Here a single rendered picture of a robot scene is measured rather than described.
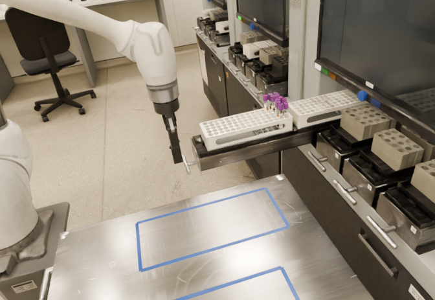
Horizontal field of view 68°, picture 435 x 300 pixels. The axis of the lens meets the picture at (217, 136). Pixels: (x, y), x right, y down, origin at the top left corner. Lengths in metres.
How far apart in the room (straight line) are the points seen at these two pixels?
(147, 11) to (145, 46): 3.59
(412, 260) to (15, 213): 0.99
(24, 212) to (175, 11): 3.77
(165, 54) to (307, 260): 0.60
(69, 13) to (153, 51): 0.22
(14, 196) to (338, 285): 0.80
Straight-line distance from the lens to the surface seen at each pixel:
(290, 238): 0.77
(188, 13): 4.54
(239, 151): 1.05
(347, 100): 1.21
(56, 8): 0.90
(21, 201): 1.02
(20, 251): 1.08
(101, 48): 4.56
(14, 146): 1.13
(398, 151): 0.96
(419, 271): 0.93
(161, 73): 0.89
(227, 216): 0.82
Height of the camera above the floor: 1.41
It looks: 33 degrees down
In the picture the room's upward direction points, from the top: 7 degrees counter-clockwise
